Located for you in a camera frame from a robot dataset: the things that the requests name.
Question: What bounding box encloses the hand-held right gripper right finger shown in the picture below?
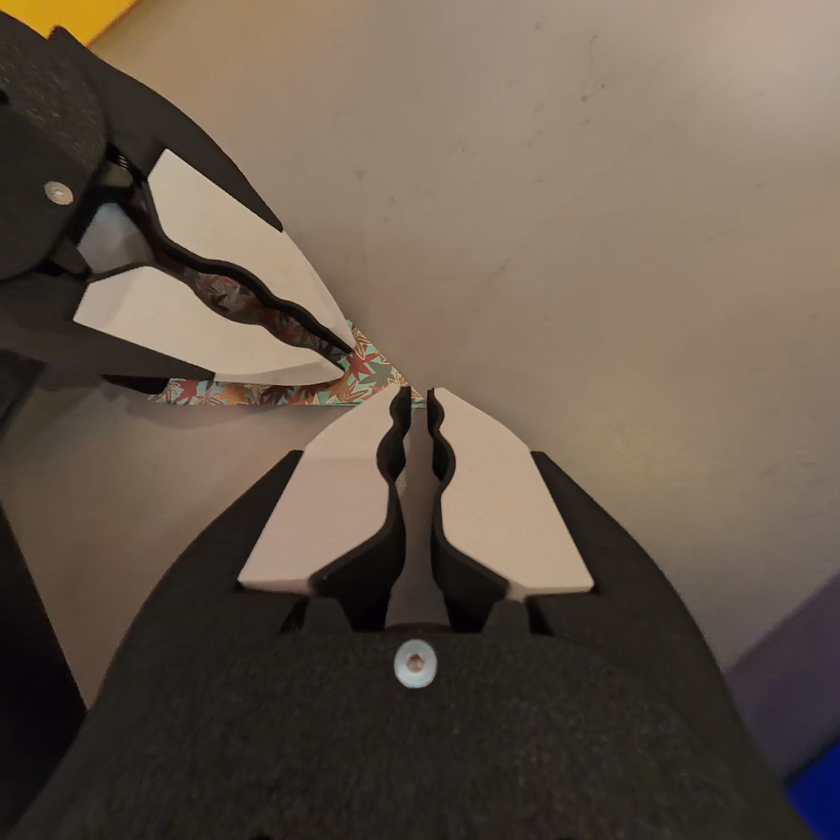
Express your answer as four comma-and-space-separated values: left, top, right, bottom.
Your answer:
427, 387, 595, 634

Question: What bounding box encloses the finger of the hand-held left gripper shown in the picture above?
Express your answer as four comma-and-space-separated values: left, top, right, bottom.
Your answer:
72, 262, 347, 386
140, 148, 357, 353

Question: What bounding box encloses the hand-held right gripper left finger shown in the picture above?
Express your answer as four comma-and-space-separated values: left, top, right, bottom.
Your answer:
238, 386, 413, 634

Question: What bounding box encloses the leaf-patterned origami paper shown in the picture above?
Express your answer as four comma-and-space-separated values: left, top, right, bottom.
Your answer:
150, 268, 426, 409

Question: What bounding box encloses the yellow box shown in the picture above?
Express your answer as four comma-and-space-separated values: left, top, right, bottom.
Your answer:
28, 0, 142, 40

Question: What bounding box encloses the blue object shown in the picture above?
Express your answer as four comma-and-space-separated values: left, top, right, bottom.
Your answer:
780, 753, 840, 840

